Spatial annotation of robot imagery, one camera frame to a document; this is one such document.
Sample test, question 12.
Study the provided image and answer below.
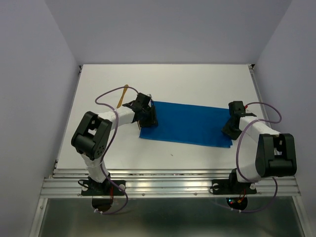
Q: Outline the blue cloth napkin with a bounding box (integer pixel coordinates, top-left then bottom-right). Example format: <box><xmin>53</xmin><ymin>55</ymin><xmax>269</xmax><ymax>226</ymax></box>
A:
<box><xmin>139</xmin><ymin>101</ymin><xmax>233</xmax><ymax>148</ymax></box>

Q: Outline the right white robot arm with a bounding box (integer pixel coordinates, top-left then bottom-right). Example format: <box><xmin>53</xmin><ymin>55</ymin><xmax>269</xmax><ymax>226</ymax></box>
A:
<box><xmin>222</xmin><ymin>101</ymin><xmax>297</xmax><ymax>193</ymax></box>

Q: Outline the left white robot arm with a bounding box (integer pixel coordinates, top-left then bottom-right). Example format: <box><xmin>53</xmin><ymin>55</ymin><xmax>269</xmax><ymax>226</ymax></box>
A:
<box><xmin>71</xmin><ymin>93</ymin><xmax>158</xmax><ymax>195</ymax></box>

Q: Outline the gold knife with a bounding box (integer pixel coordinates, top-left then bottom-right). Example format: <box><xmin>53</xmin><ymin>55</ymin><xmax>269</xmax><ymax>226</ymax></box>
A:
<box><xmin>117</xmin><ymin>84</ymin><xmax>129</xmax><ymax>109</ymax></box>

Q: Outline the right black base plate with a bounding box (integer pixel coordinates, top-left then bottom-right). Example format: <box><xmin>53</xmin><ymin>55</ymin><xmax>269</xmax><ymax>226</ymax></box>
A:
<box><xmin>210</xmin><ymin>179</ymin><xmax>257</xmax><ymax>195</ymax></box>

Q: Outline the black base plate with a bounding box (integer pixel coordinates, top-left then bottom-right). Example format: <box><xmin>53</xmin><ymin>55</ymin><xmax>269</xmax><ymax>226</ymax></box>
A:
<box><xmin>210</xmin><ymin>179</ymin><xmax>257</xmax><ymax>195</ymax></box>
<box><xmin>78</xmin><ymin>179</ymin><xmax>124</xmax><ymax>197</ymax></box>

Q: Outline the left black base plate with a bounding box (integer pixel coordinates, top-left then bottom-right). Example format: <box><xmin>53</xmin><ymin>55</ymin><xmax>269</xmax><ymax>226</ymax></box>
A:
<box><xmin>78</xmin><ymin>179</ymin><xmax>124</xmax><ymax>197</ymax></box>

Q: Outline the aluminium rail frame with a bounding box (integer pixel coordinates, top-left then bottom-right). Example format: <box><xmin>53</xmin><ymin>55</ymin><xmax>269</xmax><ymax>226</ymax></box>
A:
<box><xmin>30</xmin><ymin>64</ymin><xmax>316</xmax><ymax>237</ymax></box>

